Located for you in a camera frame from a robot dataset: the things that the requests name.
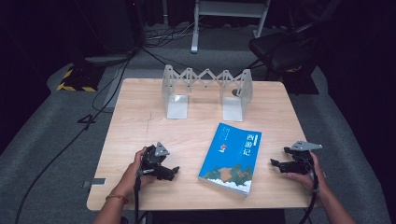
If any grey tape strip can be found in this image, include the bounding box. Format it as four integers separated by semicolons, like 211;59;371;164
81;177;107;189

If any thin looped floor cable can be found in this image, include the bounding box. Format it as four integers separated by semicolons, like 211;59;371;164
92;60;132;115

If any bundle of floor cables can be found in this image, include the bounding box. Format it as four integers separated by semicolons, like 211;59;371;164
143;21;204;49

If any person's left hand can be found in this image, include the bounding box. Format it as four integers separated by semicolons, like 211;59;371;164
110;147;156;200

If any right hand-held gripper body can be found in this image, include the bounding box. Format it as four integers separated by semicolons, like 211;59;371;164
290;140;323;175

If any long black floor cable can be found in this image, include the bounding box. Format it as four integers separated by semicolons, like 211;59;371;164
13;50;138;224

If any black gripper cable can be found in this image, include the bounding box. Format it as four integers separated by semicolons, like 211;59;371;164
297;155;321;224
133;170;143;224

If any thin black floor cable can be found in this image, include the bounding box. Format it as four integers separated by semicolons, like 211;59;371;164
140;46;204;75

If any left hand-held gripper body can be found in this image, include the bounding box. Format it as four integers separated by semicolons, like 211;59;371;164
139;141;171;179

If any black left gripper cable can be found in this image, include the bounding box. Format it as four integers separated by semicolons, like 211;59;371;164
133;170;143;224

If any blue paperback book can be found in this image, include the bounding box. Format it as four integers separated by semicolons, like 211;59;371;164
197;121;262;198

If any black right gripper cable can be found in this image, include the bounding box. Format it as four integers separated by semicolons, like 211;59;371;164
297;155;321;224

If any person's right hand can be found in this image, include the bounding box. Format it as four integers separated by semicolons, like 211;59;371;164
286;151;331;197

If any white metal stand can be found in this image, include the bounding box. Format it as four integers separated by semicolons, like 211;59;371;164
190;0;272;54

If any yellow black striped base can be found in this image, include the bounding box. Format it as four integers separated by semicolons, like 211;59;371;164
56;63;106;93

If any black folding chair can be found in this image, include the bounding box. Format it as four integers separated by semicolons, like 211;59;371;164
247;20;329;82

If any white expandable bookend rack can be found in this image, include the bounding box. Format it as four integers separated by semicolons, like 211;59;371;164
161;63;254;122

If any orange bead bracelet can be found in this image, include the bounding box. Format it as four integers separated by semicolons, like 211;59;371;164
105;193;130;205

